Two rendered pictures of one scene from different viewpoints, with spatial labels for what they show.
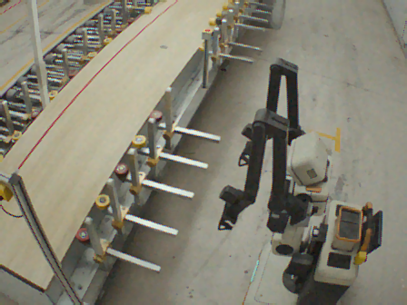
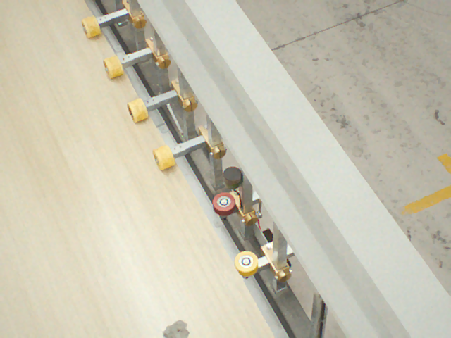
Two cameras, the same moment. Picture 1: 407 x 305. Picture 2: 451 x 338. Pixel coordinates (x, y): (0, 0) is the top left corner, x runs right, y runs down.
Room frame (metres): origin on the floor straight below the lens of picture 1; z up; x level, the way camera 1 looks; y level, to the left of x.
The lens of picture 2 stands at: (1.92, 0.97, 3.36)
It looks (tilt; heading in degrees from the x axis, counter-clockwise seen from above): 54 degrees down; 321
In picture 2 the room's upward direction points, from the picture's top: 3 degrees counter-clockwise
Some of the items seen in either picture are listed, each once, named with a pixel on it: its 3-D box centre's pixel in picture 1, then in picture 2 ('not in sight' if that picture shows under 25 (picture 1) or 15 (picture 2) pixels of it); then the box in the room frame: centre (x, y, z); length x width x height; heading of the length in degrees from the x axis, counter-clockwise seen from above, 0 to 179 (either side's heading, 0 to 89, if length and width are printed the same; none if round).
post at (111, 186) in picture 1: (116, 212); not in sight; (1.24, 0.42, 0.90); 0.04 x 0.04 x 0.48; 75
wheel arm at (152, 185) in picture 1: (154, 186); not in sight; (1.49, 0.25, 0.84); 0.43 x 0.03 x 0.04; 75
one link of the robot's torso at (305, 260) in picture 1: (292, 249); not in sight; (1.21, -0.52, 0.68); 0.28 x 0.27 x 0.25; 165
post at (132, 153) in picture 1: (135, 183); not in sight; (1.48, 0.35, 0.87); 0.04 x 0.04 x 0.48; 75
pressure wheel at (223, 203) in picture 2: not in sight; (224, 210); (3.22, -0.06, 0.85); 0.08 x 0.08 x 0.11
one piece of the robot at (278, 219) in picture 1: (285, 200); not in sight; (1.30, -0.41, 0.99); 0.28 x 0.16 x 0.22; 165
